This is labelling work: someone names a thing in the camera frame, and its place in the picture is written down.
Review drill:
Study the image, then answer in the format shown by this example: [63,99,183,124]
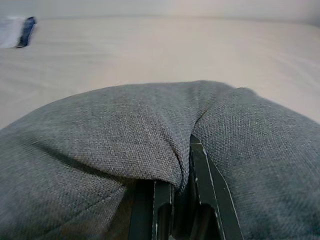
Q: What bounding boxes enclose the folded white cloth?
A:
[0,15,26,50]

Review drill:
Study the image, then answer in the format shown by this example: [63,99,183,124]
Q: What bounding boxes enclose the folded blue jeans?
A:
[15,16,38,49]

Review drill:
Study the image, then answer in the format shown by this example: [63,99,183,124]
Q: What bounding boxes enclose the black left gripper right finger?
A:
[185,133,245,240]

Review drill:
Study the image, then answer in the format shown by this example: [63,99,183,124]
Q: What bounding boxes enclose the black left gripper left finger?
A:
[129,179,176,240]

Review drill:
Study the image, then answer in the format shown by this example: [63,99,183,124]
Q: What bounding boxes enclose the grey woven fabric pillow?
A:
[0,79,320,240]

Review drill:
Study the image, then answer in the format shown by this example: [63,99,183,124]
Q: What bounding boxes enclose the beige bed sheet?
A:
[0,15,320,131]

